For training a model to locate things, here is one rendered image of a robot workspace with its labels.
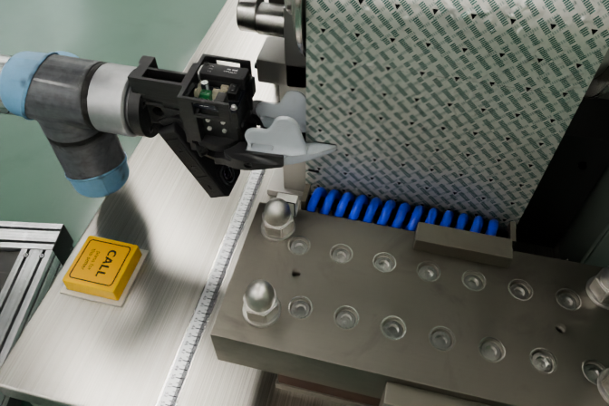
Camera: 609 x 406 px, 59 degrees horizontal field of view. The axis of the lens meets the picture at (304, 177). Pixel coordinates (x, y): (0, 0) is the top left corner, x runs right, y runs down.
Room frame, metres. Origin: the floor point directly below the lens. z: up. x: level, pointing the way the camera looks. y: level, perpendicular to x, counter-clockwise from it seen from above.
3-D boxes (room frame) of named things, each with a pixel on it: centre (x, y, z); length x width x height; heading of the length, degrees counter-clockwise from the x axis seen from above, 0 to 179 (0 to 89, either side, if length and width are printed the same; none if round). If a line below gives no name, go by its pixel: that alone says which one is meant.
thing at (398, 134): (0.37, -0.12, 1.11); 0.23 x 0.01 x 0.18; 77
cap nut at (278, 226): (0.33, 0.03, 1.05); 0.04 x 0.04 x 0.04
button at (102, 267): (0.35, 0.25, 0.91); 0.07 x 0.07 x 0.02; 77
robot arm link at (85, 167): (0.47, 0.28, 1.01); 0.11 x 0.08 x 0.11; 28
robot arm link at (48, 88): (0.46, 0.27, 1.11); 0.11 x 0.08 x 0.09; 77
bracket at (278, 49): (0.50, 0.02, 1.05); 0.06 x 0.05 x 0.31; 77
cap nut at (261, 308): (0.24, 0.04, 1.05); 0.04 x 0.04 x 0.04
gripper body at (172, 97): (0.42, 0.11, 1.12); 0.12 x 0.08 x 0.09; 77
